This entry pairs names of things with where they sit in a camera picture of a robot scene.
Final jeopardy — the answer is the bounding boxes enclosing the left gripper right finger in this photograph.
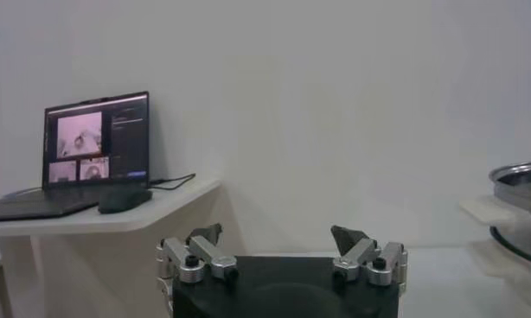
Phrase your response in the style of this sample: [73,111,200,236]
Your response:
[329,224,409,295]

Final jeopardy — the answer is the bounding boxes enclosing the grey laptop side cable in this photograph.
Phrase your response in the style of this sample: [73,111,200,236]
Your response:
[3,185,45,200]

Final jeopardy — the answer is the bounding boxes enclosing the black computer mouse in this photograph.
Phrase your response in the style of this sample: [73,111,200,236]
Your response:
[97,185,154,215]

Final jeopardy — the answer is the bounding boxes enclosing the black laptop with video windows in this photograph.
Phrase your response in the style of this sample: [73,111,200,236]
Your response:
[0,90,152,223]

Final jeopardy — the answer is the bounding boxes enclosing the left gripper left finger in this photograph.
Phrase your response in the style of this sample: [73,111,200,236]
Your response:
[155,222,240,299]

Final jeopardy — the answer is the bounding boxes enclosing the black laptop charger cable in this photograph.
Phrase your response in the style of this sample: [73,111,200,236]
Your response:
[148,172,196,191]

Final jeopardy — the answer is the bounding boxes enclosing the white side table with mouse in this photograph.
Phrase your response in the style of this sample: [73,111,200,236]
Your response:
[0,176,223,318]

